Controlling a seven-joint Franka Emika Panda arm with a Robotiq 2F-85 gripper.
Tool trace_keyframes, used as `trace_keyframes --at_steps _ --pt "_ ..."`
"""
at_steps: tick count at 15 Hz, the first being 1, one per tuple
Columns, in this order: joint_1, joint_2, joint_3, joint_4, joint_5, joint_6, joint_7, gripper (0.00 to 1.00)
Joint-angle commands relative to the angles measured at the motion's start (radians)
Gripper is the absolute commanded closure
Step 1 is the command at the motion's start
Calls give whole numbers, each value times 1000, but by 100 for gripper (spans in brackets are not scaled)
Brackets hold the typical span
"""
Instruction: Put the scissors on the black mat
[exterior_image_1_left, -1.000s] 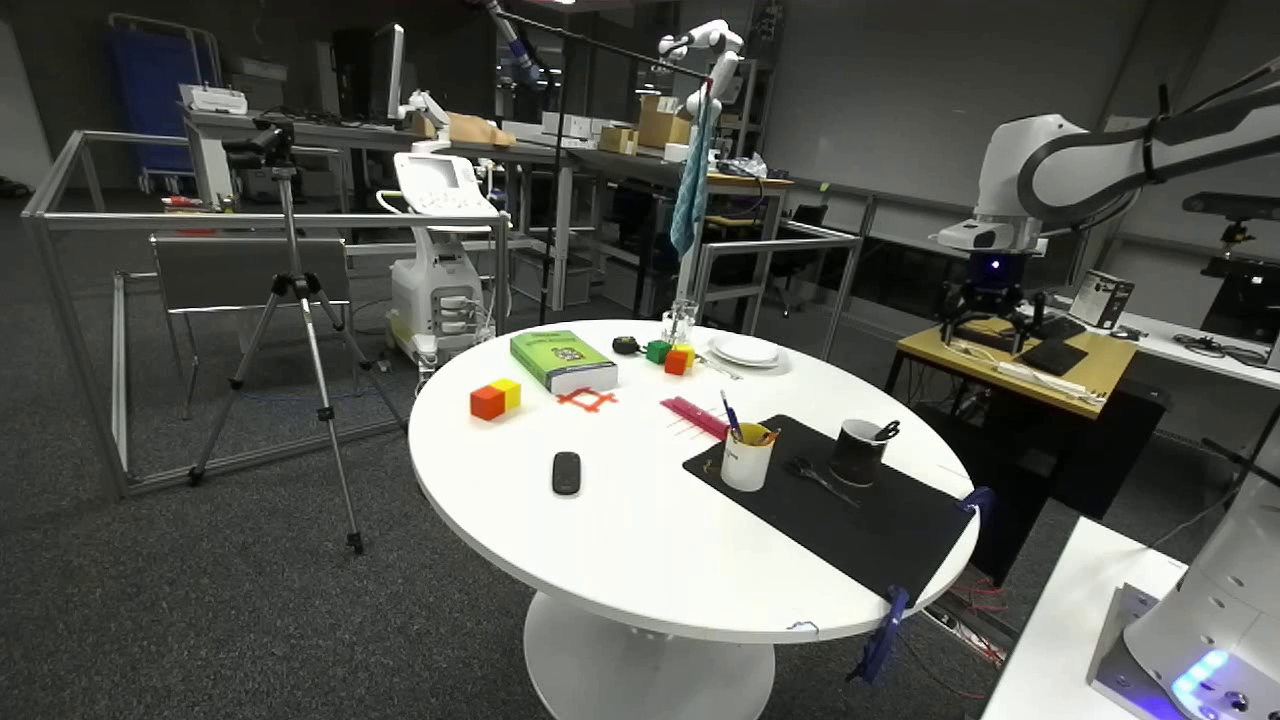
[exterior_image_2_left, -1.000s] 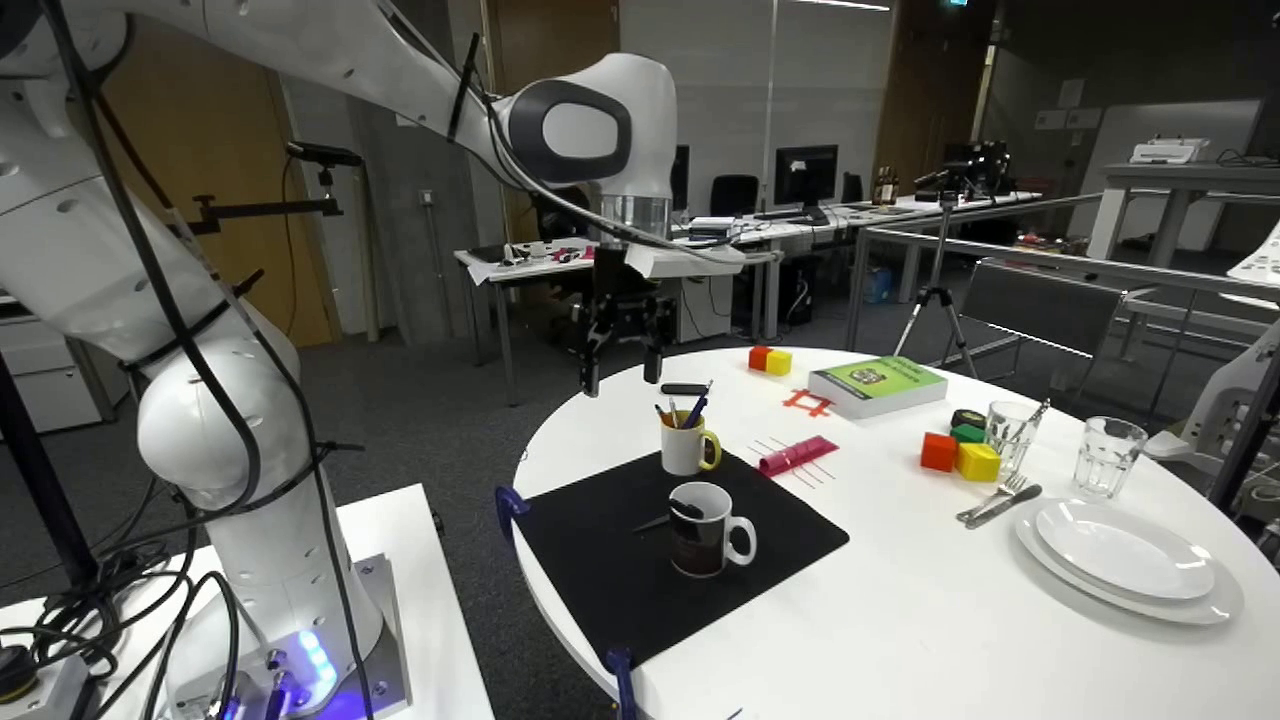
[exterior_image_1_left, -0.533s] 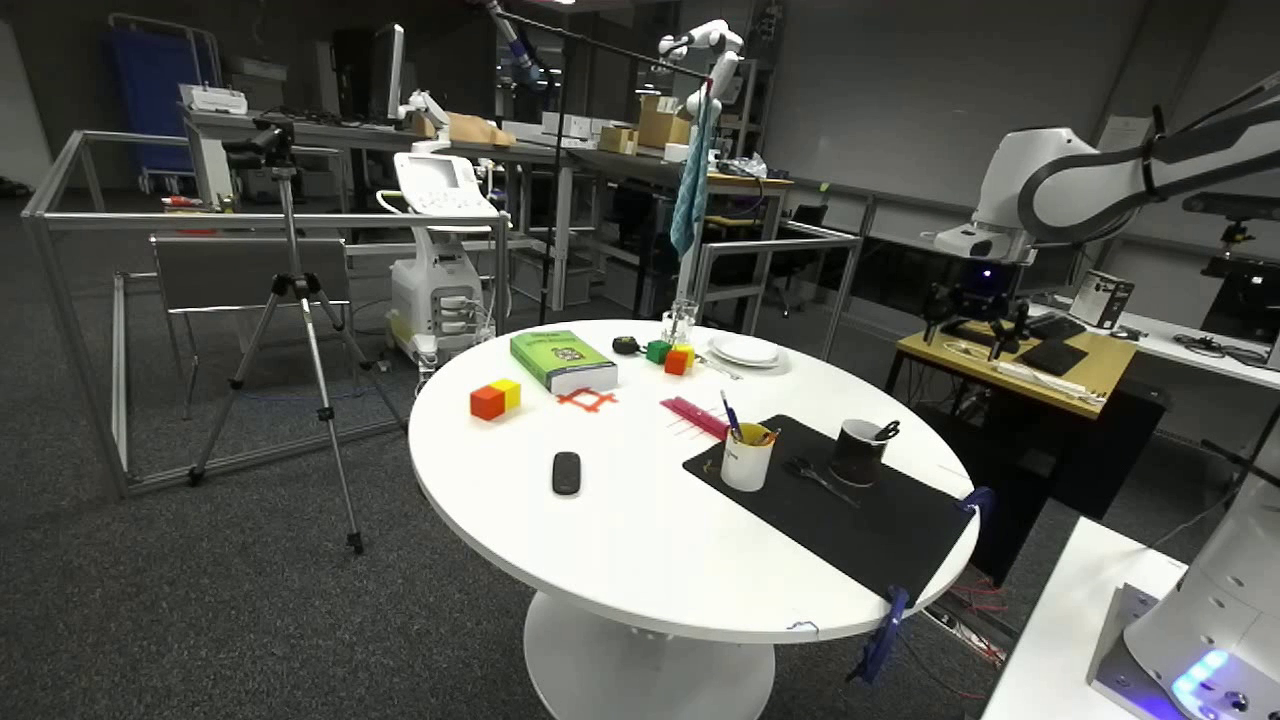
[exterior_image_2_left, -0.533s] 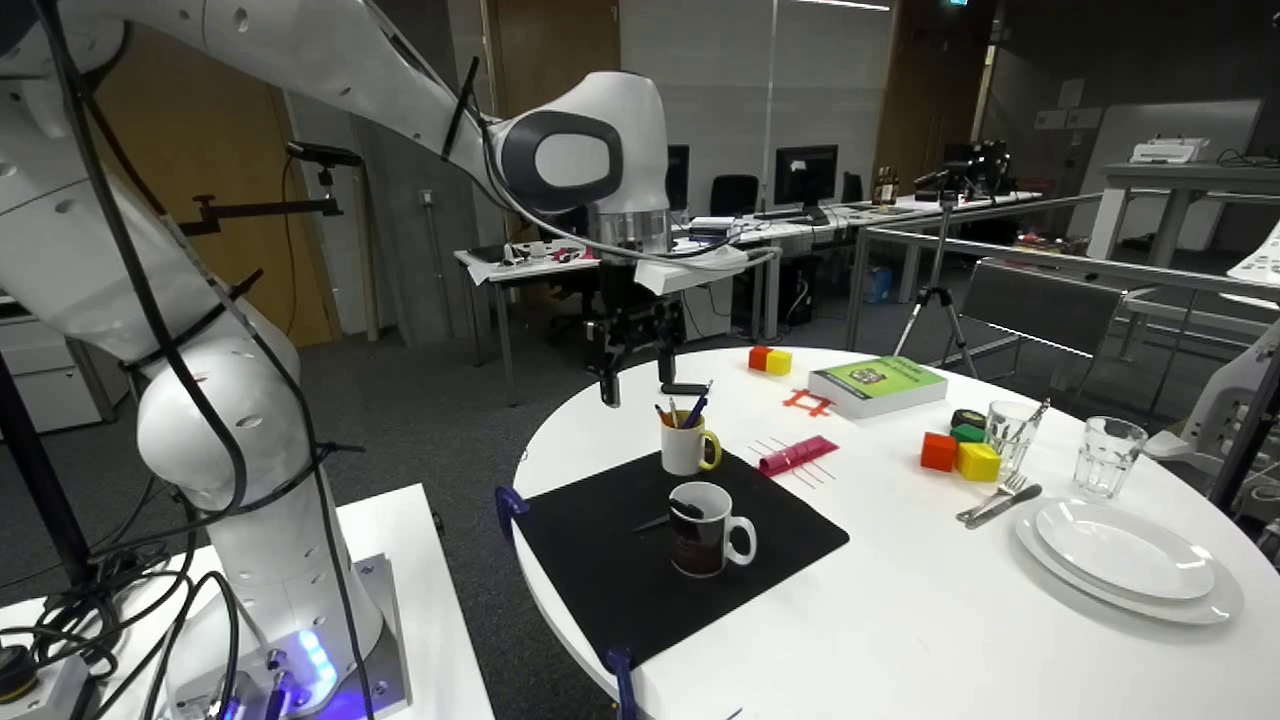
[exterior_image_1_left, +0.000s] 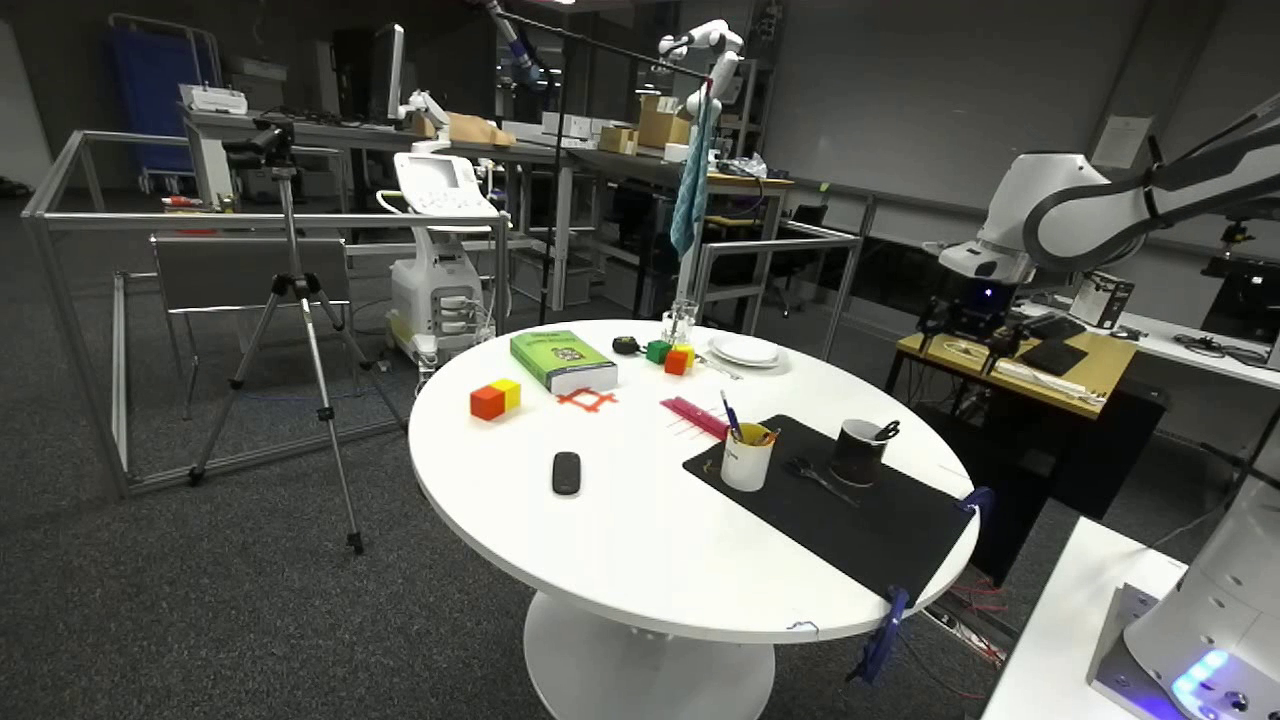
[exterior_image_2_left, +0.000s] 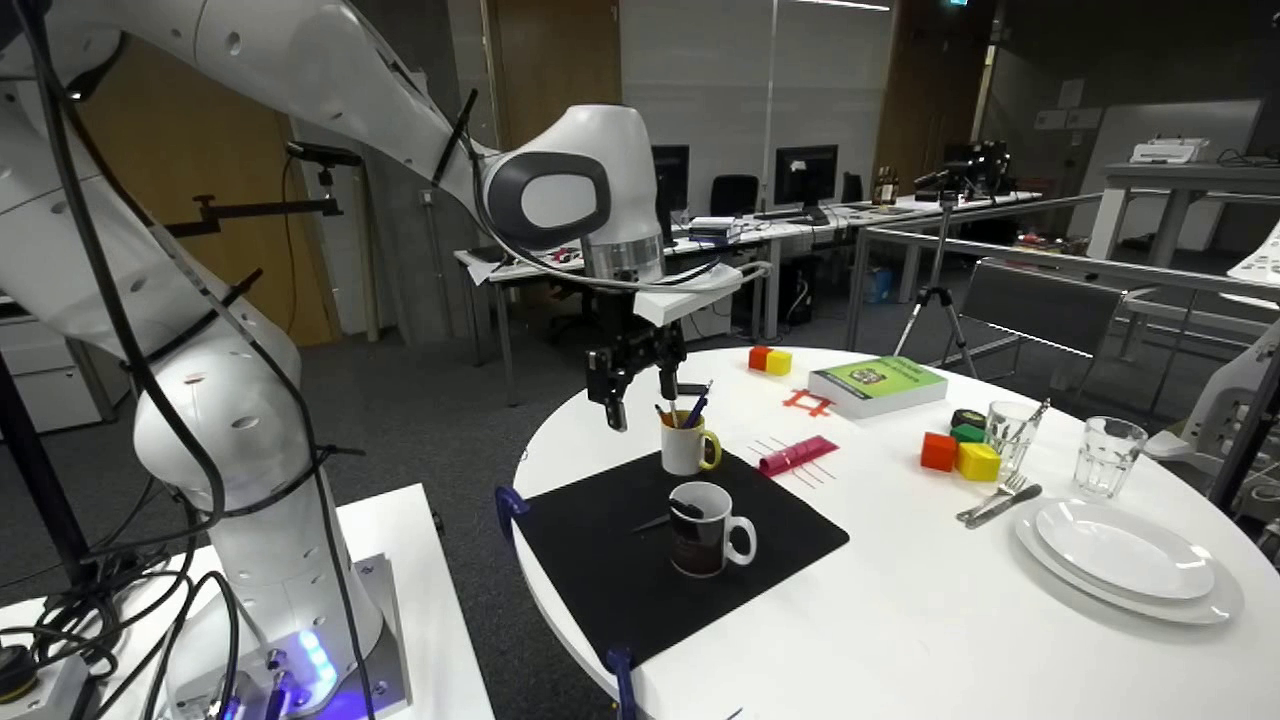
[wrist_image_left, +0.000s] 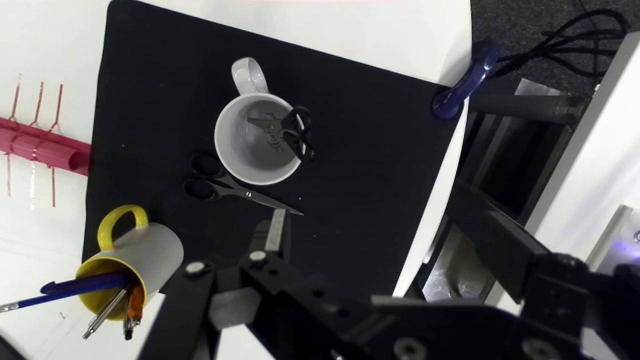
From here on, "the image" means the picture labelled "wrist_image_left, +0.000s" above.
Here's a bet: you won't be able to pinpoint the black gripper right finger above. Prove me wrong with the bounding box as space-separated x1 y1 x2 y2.
465 192 556 304

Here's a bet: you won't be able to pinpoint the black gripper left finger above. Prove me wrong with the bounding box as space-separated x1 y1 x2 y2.
245 206 292 264

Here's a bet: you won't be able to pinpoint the black handled scissors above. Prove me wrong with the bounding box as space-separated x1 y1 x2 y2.
245 103 317 161
181 153 306 218

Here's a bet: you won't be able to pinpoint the black rectangular mat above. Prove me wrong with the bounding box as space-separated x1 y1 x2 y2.
79 0 471 301

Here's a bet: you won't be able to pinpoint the black mug white inside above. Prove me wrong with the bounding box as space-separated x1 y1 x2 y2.
211 55 310 187

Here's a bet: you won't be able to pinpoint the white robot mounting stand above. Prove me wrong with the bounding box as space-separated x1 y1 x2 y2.
527 28 640 267

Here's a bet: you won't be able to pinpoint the orange black pen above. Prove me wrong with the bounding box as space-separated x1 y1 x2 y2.
122 284 146 339

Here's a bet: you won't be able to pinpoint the blue table clamp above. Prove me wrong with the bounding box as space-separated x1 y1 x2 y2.
429 39 502 124

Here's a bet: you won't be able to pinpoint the silver pen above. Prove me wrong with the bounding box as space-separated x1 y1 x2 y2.
82 286 129 339

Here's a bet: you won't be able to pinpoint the grey mug yellow handle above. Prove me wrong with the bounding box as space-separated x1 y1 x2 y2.
73 201 185 324

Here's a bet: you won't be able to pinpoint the black cable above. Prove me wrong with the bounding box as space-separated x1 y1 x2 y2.
495 6 630 78

